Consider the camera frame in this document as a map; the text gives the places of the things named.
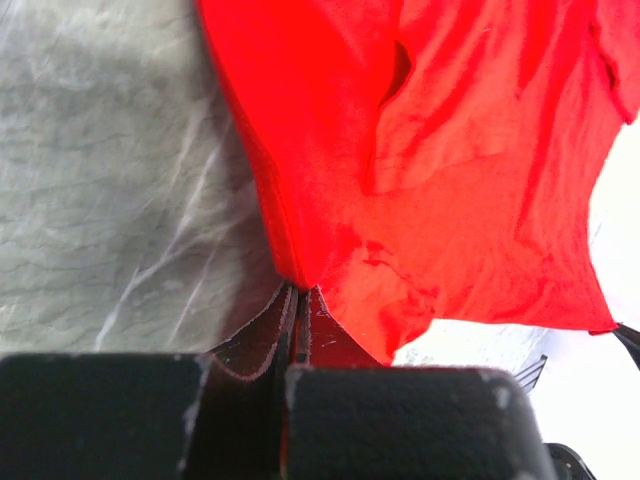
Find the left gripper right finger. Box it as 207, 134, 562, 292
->
285, 290, 555, 479

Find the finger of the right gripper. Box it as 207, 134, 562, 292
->
614, 324, 640, 369

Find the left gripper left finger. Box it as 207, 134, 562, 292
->
1, 284, 298, 479

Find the red t shirt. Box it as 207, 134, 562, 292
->
197, 1, 639, 364

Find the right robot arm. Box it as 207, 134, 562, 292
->
534, 324, 639, 479

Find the aluminium rail frame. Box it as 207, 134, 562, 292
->
515, 355, 548, 394

